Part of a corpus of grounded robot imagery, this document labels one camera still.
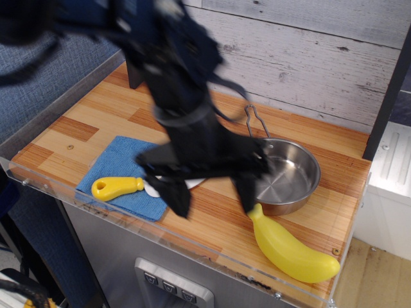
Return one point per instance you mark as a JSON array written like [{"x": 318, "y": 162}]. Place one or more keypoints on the silver button control panel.
[{"x": 161, "y": 287}]

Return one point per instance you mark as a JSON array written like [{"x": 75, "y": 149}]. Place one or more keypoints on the white ribbed box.
[{"x": 383, "y": 219}]

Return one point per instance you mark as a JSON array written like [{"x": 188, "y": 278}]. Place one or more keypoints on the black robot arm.
[{"x": 177, "y": 59}]

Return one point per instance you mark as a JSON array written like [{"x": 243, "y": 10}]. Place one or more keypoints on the yellow plastic toy banana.
[{"x": 287, "y": 253}]

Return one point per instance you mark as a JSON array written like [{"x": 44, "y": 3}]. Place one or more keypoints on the toy knife yellow handle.
[{"x": 109, "y": 188}]

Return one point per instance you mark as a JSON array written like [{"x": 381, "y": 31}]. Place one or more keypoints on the small stainless steel pan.
[{"x": 295, "y": 173}]

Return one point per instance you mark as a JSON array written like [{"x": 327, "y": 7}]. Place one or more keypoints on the yellow tape wrapped object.
[{"x": 39, "y": 303}]

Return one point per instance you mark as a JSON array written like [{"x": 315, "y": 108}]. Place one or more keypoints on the blue folded cloth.
[{"x": 119, "y": 159}]

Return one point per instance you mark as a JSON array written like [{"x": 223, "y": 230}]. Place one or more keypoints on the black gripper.
[{"x": 201, "y": 147}]

